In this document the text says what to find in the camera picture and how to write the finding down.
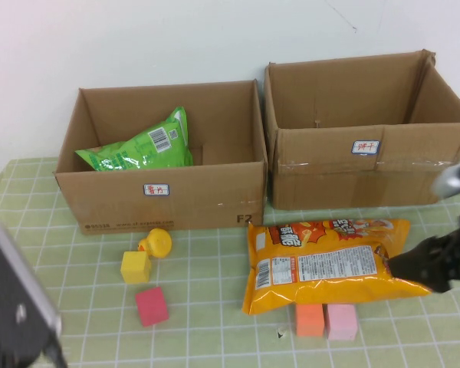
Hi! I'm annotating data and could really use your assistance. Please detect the large orange snack bag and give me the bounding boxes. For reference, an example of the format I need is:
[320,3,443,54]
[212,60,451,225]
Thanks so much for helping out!
[241,218,433,316]

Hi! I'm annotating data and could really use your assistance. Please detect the pink foam cube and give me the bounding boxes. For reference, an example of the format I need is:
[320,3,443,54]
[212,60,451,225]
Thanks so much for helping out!
[324,303,358,341]

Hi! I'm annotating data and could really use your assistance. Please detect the taped cardboard box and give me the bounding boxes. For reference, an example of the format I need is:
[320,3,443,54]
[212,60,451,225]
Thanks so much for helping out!
[263,48,460,211]

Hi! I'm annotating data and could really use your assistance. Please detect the orange foam cube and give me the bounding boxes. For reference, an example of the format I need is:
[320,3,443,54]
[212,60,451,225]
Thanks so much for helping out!
[294,304,326,337]

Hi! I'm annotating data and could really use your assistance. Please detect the white label on taped box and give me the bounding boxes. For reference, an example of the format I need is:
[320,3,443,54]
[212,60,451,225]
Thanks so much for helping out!
[350,139,380,156]

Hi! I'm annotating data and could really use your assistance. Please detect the green checked tablecloth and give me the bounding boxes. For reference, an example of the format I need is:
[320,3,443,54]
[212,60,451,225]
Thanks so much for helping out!
[0,151,460,368]

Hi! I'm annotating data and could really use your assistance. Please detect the yellow rubber duck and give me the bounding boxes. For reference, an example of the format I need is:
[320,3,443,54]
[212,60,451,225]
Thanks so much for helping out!
[137,228,173,261]

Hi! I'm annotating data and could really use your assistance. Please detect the magenta foam cube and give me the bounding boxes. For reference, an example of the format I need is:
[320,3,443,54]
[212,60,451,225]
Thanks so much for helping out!
[134,286,169,327]

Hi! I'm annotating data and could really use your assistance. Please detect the white label on F2 box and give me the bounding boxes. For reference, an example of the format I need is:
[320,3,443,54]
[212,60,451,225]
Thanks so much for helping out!
[143,183,170,196]

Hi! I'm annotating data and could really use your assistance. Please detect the yellow foam cube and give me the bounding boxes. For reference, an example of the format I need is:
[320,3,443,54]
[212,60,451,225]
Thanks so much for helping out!
[120,251,153,284]

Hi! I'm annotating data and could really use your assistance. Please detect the green chip bag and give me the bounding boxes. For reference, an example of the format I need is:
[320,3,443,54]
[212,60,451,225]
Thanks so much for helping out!
[74,106,195,173]

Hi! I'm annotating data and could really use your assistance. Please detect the cardboard box with F2 print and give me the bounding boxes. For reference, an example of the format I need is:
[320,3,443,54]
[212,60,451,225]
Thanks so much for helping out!
[53,79,269,235]

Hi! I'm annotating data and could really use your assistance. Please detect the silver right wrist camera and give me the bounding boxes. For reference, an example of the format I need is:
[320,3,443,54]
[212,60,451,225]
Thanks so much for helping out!
[432,163,460,199]

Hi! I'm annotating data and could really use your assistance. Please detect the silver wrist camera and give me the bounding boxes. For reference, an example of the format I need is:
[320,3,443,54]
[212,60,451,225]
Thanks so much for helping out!
[0,220,64,357]
[432,163,460,199]

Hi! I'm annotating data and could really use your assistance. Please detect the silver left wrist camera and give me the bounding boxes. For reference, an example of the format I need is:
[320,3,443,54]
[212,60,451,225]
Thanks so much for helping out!
[0,220,64,357]

